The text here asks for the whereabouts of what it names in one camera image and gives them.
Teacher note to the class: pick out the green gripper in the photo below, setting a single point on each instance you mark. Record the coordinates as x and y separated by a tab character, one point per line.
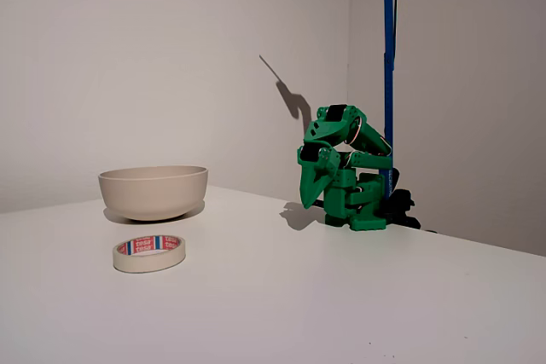
310	171

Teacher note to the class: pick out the beige masking tape roll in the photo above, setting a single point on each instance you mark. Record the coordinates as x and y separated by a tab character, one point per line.
149	259

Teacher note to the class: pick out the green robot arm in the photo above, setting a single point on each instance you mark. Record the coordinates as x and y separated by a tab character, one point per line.
339	200

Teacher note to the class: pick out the black table clamp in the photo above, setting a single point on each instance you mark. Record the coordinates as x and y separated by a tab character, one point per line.
403	206

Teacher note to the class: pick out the beige bowl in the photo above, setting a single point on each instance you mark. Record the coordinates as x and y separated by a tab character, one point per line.
153	193

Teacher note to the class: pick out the blue vertical pole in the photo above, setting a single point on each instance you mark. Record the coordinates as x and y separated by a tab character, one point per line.
388	40

